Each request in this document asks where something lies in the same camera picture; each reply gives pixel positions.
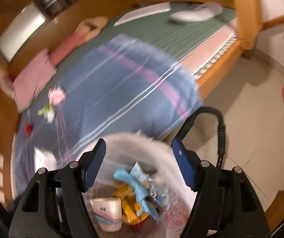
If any white paper cup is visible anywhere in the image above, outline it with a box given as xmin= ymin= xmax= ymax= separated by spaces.
xmin=90 ymin=197 xmax=122 ymax=233

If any white small carton box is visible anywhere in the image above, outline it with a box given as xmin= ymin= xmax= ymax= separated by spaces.
xmin=34 ymin=147 xmax=57 ymax=171

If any white mesh trash basket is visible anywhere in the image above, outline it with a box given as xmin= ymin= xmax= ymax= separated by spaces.
xmin=83 ymin=133 xmax=190 ymax=237

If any light blue paper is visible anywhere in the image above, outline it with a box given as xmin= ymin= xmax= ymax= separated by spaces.
xmin=113 ymin=168 xmax=160 ymax=222

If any yellow snack bag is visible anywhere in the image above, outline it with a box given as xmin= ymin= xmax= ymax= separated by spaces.
xmin=112 ymin=184 xmax=149 ymax=226

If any green wrapper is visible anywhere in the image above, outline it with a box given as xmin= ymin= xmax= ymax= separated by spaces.
xmin=38 ymin=103 xmax=54 ymax=115

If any red wrapper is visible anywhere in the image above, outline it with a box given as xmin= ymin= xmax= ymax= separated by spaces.
xmin=25 ymin=123 xmax=33 ymax=137

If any pink white plastic bag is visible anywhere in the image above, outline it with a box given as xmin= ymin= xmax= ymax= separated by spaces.
xmin=48 ymin=87 xmax=66 ymax=106

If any light blue plastic bag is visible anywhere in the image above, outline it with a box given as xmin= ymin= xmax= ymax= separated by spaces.
xmin=130 ymin=162 xmax=171 ymax=211

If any white tissue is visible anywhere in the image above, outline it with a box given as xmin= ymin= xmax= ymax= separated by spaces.
xmin=46 ymin=110 xmax=55 ymax=124

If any blue plaid blanket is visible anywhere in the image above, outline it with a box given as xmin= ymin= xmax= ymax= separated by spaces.
xmin=13 ymin=35 xmax=202 ymax=193

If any pink pillow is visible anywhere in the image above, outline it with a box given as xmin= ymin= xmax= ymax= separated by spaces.
xmin=13 ymin=49 xmax=56 ymax=112

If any green bed mat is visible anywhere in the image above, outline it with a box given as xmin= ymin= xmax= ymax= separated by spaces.
xmin=31 ymin=3 xmax=235 ymax=108

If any white plush toy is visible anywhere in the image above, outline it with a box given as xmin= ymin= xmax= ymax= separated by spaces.
xmin=0 ymin=65 xmax=14 ymax=99

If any striped plush doll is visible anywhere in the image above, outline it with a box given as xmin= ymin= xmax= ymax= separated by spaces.
xmin=49 ymin=16 xmax=109 ymax=67

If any white handheld appliance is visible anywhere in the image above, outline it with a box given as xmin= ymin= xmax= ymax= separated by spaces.
xmin=169 ymin=2 xmax=224 ymax=24

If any white flat board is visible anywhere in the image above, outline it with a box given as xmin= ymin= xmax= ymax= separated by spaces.
xmin=113 ymin=2 xmax=171 ymax=26

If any frosted glass window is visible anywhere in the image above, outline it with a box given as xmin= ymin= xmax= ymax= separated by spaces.
xmin=0 ymin=2 xmax=46 ymax=62

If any black cable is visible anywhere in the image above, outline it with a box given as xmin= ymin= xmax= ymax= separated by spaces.
xmin=175 ymin=106 xmax=226 ymax=169

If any wooden bed frame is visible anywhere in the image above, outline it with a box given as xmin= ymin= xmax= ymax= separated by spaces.
xmin=0 ymin=0 xmax=262 ymax=204

